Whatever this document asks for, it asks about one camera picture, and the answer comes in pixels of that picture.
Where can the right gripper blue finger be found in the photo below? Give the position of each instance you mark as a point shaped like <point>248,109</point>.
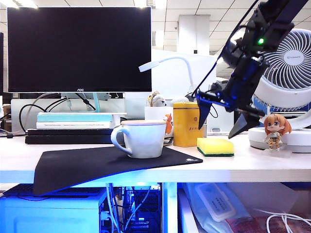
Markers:
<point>245,123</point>
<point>204,111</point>

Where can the right gripper body black blue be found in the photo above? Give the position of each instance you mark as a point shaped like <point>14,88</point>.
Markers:
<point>245,80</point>

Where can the yellow green cleaning sponge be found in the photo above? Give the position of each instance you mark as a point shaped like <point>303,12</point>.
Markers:
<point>215,144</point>

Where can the open black computer chassis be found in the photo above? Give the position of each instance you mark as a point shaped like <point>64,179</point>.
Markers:
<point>149,208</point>

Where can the silver flat panel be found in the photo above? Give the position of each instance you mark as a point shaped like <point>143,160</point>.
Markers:
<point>218,121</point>

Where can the yellow tea tin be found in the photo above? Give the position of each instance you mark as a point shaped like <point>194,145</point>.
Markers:
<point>185,128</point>

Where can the grey soft toy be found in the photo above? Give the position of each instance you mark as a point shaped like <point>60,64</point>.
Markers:
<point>179,99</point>

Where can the orange-haired anime girl figurine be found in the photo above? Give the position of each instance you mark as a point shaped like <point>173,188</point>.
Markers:
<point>275,125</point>

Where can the small orange fox figurine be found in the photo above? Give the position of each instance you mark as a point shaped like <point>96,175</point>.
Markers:
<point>168,120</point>

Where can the white desk fan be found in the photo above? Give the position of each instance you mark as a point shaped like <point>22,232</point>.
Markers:
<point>286,72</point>

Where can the white office partition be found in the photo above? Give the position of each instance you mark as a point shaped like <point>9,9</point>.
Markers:
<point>170,80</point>

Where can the beige plush animal toy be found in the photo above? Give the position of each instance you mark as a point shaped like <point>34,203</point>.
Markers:
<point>159,100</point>

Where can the white flexible desk lamp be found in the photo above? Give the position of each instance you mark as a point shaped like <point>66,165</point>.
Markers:
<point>184,61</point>

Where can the white ceramic mug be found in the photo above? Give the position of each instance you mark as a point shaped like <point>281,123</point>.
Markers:
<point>145,143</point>

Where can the white plastic case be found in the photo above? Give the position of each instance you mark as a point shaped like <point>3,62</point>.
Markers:
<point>213,201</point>

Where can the stack of books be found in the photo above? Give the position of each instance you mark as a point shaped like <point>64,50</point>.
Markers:
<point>117,106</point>

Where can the red packet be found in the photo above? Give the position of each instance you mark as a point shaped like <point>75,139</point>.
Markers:
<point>245,224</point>

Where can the clear plastic bag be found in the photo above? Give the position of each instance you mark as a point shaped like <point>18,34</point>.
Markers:
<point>194,218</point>

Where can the light teal monitor stand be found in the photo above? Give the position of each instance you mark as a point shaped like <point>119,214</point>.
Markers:
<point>96,104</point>

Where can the black Corsair mouse pad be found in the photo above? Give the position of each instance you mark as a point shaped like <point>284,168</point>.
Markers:
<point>87,165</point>

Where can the teal book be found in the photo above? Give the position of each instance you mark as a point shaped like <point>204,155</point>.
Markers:
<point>75,118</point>

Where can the white book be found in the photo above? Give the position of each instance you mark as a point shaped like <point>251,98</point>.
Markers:
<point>75,125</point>

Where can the black flat case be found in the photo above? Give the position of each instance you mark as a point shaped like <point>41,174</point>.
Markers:
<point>63,140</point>
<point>70,132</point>

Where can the black AOC computer monitor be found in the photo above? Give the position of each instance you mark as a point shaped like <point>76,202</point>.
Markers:
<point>80,48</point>

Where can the white computer case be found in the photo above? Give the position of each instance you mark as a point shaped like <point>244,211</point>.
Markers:
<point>48,216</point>

